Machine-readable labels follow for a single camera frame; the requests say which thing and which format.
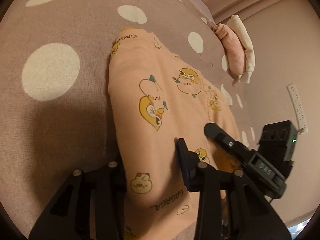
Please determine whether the peach cartoon print baby garment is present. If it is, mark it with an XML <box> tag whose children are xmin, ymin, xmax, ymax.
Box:
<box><xmin>108</xmin><ymin>29</ymin><xmax>240</xmax><ymax>239</ymax></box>

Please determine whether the mauve polka dot bedspread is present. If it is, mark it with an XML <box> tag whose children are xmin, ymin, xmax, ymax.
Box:
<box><xmin>0</xmin><ymin>0</ymin><xmax>261</xmax><ymax>240</ymax></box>

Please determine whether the pink folded cloth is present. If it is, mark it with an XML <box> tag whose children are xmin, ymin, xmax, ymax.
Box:
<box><xmin>214</xmin><ymin>23</ymin><xmax>246</xmax><ymax>85</ymax></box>

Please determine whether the cream folded cloth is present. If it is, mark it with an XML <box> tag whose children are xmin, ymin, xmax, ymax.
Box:
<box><xmin>227</xmin><ymin>15</ymin><xmax>255</xmax><ymax>84</ymax></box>

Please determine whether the white wall power strip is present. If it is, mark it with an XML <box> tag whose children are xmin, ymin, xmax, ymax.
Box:
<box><xmin>287</xmin><ymin>83</ymin><xmax>308</xmax><ymax>134</ymax></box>

